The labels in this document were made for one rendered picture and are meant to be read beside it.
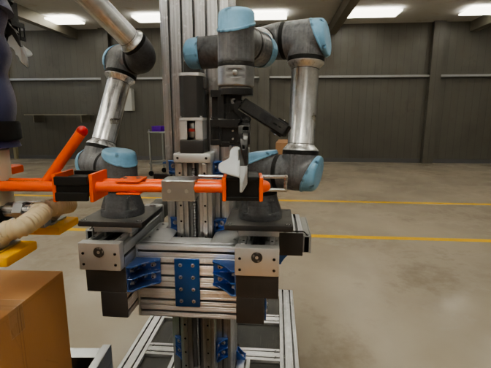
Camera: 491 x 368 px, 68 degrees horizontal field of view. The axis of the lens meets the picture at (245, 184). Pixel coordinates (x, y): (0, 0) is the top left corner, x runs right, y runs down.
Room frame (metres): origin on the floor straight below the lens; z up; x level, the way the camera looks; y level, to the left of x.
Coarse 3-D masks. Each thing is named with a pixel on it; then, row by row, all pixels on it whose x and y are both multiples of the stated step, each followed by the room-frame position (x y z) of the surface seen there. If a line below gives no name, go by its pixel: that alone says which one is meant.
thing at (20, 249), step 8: (16, 240) 0.71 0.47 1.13; (0, 248) 0.66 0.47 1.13; (8, 248) 0.67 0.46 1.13; (16, 248) 0.67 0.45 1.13; (24, 248) 0.68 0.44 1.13; (32, 248) 0.71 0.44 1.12; (0, 256) 0.63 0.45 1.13; (8, 256) 0.63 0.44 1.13; (16, 256) 0.65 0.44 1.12; (0, 264) 0.63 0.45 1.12; (8, 264) 0.63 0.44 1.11
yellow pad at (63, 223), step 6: (60, 216) 0.89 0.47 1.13; (54, 222) 0.84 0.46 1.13; (60, 222) 0.86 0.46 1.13; (66, 222) 0.86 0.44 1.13; (72, 222) 0.88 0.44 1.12; (42, 228) 0.82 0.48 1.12; (48, 228) 0.82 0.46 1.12; (54, 228) 0.82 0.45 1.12; (60, 228) 0.82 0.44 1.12; (66, 228) 0.85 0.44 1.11; (36, 234) 0.82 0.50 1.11; (42, 234) 0.82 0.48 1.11; (48, 234) 0.82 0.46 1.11; (54, 234) 0.82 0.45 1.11
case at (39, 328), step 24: (0, 288) 0.86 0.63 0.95; (24, 288) 0.86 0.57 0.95; (48, 288) 0.90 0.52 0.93; (0, 312) 0.75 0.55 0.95; (24, 312) 0.80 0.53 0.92; (48, 312) 0.89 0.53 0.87; (0, 336) 0.71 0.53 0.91; (24, 336) 0.79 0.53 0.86; (48, 336) 0.88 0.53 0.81; (0, 360) 0.70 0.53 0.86; (24, 360) 0.78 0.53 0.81; (48, 360) 0.86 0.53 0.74
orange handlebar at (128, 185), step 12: (12, 168) 0.98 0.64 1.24; (36, 180) 0.78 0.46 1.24; (108, 180) 0.78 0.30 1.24; (120, 180) 0.74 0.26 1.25; (132, 180) 0.74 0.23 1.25; (144, 180) 0.78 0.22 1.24; (156, 180) 0.78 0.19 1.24; (204, 180) 0.78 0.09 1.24; (216, 180) 0.78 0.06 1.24; (264, 180) 0.78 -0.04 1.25; (120, 192) 0.75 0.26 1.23; (132, 192) 0.75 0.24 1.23; (204, 192) 0.75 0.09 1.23; (216, 192) 0.74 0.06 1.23
